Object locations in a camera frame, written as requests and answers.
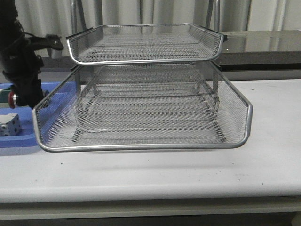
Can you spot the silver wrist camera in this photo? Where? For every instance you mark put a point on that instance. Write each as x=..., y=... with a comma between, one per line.
x=56, y=47

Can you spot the grey stone counter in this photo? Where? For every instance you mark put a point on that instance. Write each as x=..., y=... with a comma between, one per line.
x=261, y=50

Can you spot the green electrical module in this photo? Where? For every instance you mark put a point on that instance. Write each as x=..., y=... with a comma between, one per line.
x=4, y=92

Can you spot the white circuit breaker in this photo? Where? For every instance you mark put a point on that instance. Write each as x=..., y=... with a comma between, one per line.
x=10, y=124

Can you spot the silver mesh tray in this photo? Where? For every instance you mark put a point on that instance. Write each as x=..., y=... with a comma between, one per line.
x=231, y=128
x=144, y=43
x=146, y=107

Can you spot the red emergency push button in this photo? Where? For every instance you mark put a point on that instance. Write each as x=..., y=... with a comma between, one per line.
x=14, y=100

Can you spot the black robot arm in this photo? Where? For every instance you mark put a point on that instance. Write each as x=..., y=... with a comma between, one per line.
x=12, y=36

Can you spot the white pleated curtain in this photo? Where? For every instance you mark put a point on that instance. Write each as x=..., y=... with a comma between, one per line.
x=41, y=17

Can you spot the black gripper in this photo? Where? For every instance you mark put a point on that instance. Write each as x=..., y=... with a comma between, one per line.
x=22, y=72

